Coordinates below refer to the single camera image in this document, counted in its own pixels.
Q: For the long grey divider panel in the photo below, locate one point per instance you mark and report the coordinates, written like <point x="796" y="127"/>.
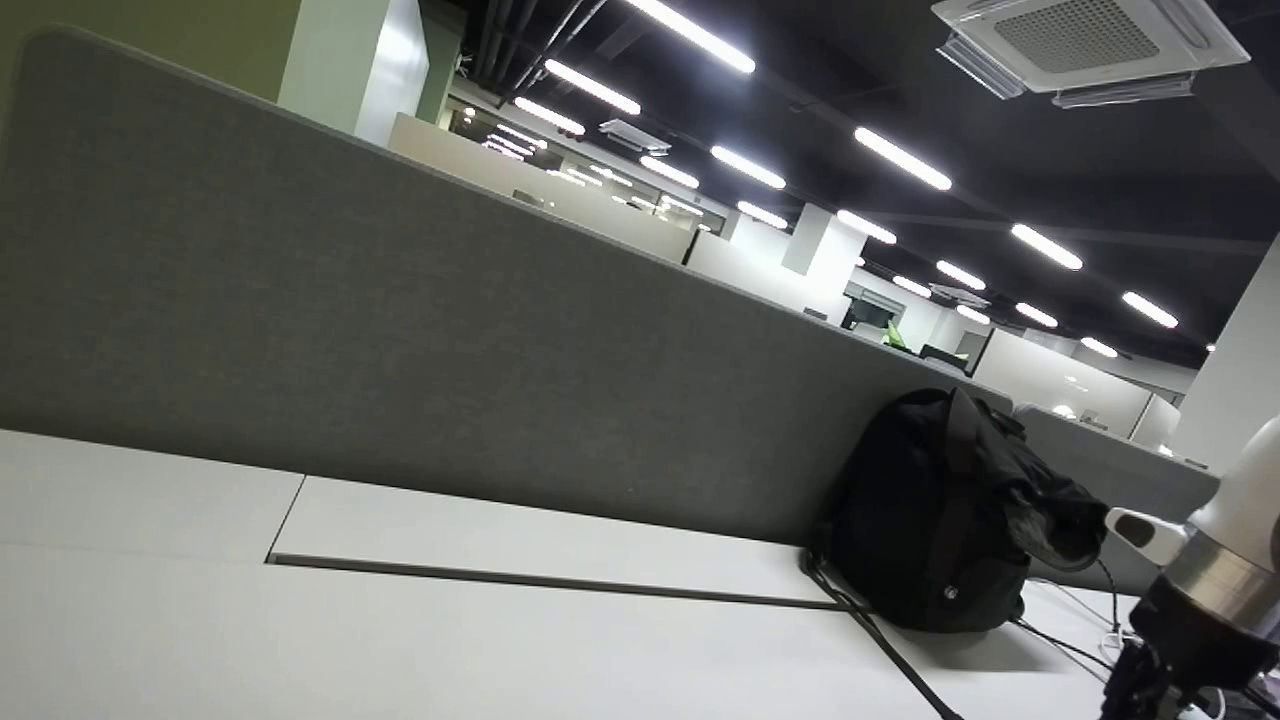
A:
<point x="402" y="344"/>

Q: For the black backpack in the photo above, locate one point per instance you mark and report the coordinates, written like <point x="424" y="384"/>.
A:
<point x="934" y="515"/>

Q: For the short grey divider panel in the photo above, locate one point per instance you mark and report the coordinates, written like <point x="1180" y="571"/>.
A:
<point x="1133" y="473"/>

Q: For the ceiling strip light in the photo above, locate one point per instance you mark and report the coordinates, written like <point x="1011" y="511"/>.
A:
<point x="693" y="33"/>
<point x="961" y="275"/>
<point x="1150" y="309"/>
<point x="1046" y="247"/>
<point x="750" y="165"/>
<point x="593" y="84"/>
<point x="1037" y="312"/>
<point x="903" y="156"/>
<point x="549" y="118"/>
<point x="866" y="226"/>

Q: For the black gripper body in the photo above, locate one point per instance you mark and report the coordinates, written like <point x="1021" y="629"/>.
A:
<point x="1201" y="644"/>

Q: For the white clamp with dark slot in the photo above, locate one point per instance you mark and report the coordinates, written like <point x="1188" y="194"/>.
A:
<point x="1145" y="531"/>

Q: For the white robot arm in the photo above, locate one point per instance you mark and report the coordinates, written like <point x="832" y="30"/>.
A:
<point x="1242" y="535"/>

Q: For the white ceiling air conditioner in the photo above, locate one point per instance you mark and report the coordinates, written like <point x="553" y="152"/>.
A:
<point x="1084" y="44"/>

